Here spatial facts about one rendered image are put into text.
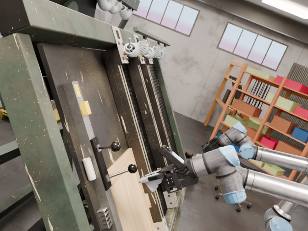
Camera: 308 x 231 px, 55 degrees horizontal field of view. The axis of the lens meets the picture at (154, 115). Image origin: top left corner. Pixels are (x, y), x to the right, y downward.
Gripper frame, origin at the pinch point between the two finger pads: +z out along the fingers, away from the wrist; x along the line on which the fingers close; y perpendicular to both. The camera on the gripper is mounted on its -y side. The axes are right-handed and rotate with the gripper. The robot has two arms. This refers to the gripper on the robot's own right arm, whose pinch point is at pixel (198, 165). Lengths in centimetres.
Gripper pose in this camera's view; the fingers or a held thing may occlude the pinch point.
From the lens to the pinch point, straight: 184.2
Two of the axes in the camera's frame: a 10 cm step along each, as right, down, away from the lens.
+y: -6.6, -7.5, -1.0
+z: -7.5, 6.3, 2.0
